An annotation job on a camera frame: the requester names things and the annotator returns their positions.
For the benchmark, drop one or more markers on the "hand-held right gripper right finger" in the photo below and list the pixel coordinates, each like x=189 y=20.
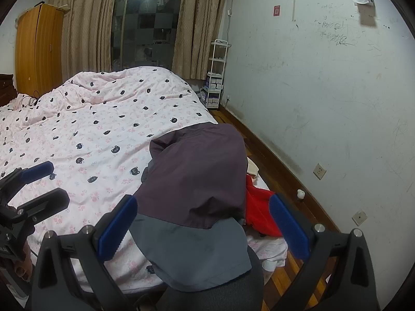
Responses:
x=288 y=230

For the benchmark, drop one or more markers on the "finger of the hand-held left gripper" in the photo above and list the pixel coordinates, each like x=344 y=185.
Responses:
x=37 y=170
x=48 y=202

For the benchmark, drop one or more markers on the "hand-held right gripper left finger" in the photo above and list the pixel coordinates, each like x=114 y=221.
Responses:
x=118 y=228

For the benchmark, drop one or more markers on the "purple and grey jacket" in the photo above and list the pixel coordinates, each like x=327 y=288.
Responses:
x=194 y=175

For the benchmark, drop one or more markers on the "person's left hand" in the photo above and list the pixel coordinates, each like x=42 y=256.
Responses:
x=23 y=270

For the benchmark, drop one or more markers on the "red and white garment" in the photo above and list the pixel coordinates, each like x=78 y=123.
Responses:
x=259 y=207

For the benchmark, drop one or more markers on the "small white night light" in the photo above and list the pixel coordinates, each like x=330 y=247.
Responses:
x=301 y=194

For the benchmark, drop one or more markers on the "beige cloth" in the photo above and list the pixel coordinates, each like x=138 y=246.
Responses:
x=253 y=167

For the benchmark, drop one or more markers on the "pink cat print duvet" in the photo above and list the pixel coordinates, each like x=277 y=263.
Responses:
x=97 y=129

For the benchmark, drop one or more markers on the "dark wooden headboard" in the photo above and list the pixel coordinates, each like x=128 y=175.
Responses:
x=6 y=90

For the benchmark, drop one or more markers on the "wooden wardrobe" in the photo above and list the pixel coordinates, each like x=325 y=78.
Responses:
x=35 y=48

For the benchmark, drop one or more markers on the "stack of white boxes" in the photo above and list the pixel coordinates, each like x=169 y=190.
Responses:
x=214 y=86

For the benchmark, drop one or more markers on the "tan cardboard piece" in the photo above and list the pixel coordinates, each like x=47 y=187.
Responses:
x=64 y=8

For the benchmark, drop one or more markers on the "dark window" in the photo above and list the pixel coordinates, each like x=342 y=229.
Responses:
x=146 y=22

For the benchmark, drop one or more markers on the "white wall socket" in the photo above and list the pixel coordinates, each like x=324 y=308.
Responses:
x=319 y=171
x=359 y=217

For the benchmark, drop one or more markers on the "red wall sticker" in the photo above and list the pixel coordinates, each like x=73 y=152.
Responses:
x=276 y=10

